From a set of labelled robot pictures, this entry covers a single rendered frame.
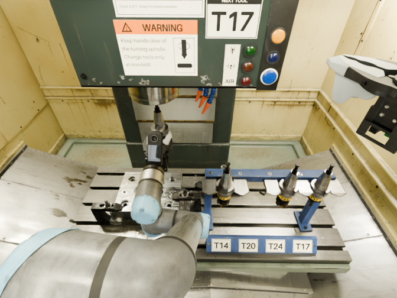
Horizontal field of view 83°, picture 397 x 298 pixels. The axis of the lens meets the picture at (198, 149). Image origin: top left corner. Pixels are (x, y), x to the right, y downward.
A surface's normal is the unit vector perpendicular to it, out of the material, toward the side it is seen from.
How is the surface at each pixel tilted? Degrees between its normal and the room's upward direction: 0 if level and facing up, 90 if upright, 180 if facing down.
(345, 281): 24
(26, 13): 90
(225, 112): 90
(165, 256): 42
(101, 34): 90
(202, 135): 90
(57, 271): 16
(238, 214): 0
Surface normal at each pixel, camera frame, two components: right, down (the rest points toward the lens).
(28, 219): 0.40, -0.68
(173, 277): 0.77, -0.33
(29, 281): -0.10, -0.41
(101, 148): 0.00, -0.75
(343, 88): -0.90, 0.29
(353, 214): -0.40, -0.69
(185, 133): -0.01, 0.68
